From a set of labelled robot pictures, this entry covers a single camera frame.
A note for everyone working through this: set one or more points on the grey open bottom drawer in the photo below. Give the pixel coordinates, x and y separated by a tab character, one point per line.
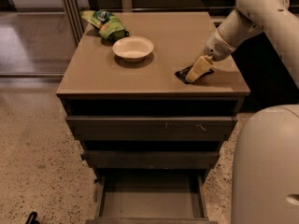
152	197

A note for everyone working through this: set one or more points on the black object on floor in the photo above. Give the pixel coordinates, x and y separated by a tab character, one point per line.
32	218

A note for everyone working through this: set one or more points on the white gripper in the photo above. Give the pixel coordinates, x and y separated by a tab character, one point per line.
217	48

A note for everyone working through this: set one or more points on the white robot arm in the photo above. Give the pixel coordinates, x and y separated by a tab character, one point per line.
265	185

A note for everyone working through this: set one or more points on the black rxbar chocolate bar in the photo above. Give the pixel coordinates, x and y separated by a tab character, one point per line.
181	75

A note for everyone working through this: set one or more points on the grey drawer cabinet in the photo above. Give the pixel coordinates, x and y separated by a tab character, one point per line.
98	83

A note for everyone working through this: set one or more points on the metal railing frame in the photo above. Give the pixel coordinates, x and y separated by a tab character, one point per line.
155	0

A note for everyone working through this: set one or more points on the grey top drawer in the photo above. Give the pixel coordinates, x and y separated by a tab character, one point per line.
151	128

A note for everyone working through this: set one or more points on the green chip bag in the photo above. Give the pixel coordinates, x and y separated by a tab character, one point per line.
109	26

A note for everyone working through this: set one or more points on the white paper bowl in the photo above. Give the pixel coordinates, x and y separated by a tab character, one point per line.
133	49

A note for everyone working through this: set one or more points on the grey middle drawer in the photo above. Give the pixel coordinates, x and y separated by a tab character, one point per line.
150	159

